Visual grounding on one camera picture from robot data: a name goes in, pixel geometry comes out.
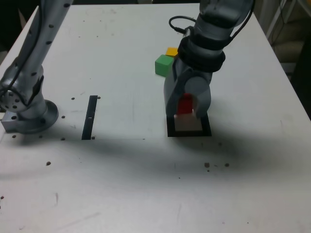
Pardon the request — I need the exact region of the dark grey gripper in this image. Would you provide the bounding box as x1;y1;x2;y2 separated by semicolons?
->
163;59;214;120

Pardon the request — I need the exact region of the red cube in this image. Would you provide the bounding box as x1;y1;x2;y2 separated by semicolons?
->
176;93;194;115

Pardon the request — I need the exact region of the green cube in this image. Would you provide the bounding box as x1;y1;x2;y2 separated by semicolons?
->
155;54;173;76

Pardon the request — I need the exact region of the yellow cube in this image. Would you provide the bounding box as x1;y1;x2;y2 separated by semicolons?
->
165;47;179;58

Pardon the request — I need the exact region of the black tape square outline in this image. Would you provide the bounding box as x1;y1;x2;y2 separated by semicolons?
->
166;113;212;138

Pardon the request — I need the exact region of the black tape strip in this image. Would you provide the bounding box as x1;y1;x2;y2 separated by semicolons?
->
81;95;98;141

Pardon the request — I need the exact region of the beige cardboard box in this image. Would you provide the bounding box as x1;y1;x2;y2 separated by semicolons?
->
273;38;306;64

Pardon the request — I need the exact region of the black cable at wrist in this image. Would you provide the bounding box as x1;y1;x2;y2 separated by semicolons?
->
169;2;255;43

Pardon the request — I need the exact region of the white metal frame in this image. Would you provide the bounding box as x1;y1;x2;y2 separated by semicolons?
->
258;0;298;39

